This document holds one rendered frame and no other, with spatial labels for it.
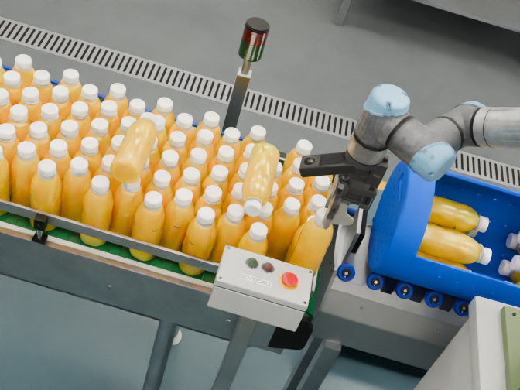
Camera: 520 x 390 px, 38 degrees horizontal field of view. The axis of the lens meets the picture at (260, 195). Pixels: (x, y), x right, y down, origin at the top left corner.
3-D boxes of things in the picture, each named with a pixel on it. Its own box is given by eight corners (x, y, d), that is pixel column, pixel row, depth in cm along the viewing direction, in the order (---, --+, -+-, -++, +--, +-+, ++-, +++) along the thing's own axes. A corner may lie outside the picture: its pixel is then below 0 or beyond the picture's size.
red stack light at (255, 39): (263, 49, 196) (267, 37, 194) (239, 42, 196) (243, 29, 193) (268, 35, 201) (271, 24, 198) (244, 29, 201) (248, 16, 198)
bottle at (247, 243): (220, 278, 184) (236, 229, 171) (241, 264, 188) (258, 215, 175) (241, 297, 181) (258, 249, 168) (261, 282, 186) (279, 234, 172)
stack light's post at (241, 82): (185, 306, 284) (250, 78, 205) (175, 303, 283) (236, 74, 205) (187, 298, 286) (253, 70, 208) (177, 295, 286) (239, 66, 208)
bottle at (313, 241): (318, 263, 180) (342, 211, 167) (313, 285, 175) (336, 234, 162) (290, 253, 180) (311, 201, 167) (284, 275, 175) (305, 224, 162)
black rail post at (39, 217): (44, 244, 178) (45, 222, 172) (32, 241, 178) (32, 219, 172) (48, 237, 180) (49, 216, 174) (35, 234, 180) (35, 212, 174)
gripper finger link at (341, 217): (345, 243, 161) (360, 210, 156) (318, 235, 161) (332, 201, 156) (346, 234, 164) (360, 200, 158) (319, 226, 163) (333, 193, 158)
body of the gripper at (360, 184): (367, 213, 156) (388, 173, 147) (326, 202, 156) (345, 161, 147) (370, 188, 161) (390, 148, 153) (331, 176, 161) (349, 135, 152)
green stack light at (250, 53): (258, 65, 200) (263, 49, 196) (235, 57, 200) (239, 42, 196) (263, 51, 204) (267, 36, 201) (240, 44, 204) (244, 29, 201)
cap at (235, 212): (224, 217, 173) (226, 212, 171) (228, 205, 175) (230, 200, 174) (241, 222, 173) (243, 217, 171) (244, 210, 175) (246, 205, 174)
